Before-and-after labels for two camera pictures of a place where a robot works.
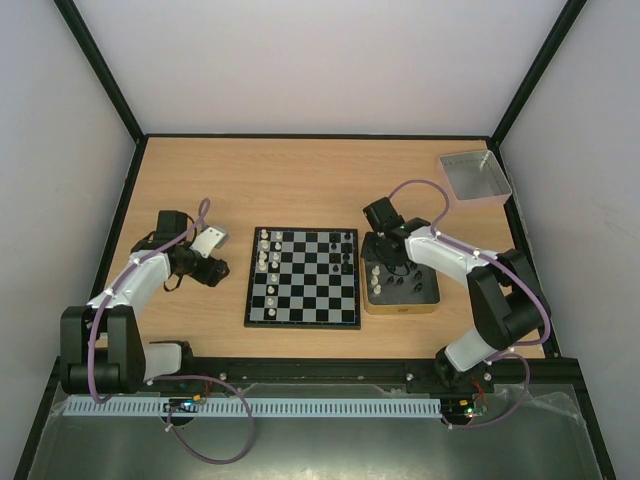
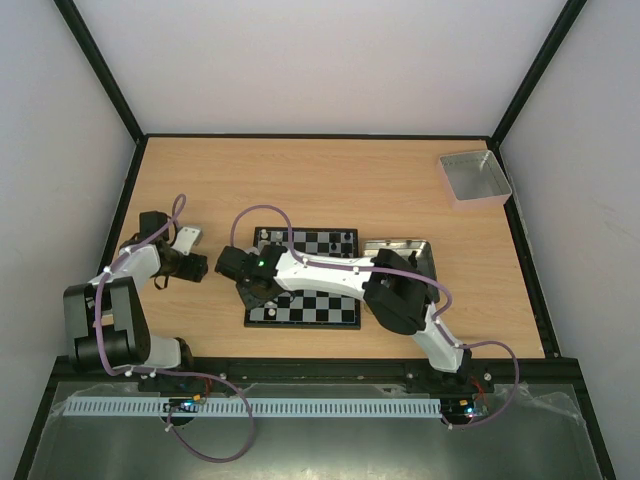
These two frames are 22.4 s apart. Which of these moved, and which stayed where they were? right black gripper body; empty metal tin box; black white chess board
Moved: right black gripper body
Stayed: empty metal tin box; black white chess board
